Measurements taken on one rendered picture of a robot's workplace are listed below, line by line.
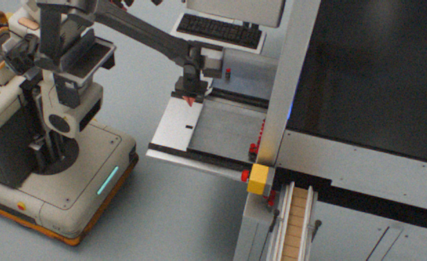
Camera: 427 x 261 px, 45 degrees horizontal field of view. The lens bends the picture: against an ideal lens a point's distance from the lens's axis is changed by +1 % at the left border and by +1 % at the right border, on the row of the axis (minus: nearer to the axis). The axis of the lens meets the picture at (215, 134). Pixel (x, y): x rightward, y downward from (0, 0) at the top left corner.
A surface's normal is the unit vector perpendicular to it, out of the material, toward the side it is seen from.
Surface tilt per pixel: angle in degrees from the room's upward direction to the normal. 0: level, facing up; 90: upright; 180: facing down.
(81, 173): 0
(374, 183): 90
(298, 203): 0
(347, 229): 90
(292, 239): 0
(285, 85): 90
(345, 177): 90
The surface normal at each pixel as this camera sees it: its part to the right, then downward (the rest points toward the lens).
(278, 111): -0.24, 0.73
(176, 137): 0.08, -0.65
